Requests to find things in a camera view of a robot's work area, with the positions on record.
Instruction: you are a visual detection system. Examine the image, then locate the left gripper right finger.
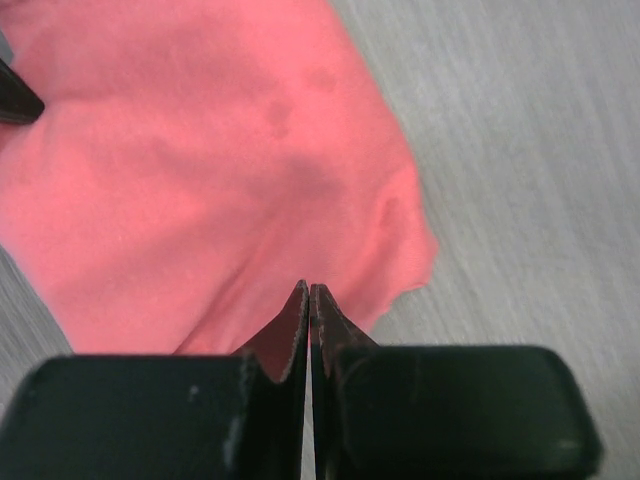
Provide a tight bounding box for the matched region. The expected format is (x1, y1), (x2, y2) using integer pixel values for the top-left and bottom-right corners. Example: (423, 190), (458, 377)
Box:
(309, 285), (603, 479)

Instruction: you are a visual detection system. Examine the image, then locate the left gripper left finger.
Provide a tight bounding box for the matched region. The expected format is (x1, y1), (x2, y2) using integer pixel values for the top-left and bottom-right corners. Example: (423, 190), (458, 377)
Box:
(1, 282), (309, 479)

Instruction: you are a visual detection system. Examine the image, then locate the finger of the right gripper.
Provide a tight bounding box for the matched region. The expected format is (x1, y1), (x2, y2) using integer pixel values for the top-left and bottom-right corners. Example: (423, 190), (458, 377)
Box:
(0, 60), (45, 125)

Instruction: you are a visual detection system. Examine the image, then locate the pink t shirt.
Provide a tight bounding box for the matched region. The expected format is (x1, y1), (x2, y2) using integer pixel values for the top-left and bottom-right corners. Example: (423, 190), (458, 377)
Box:
(1, 1), (437, 354)

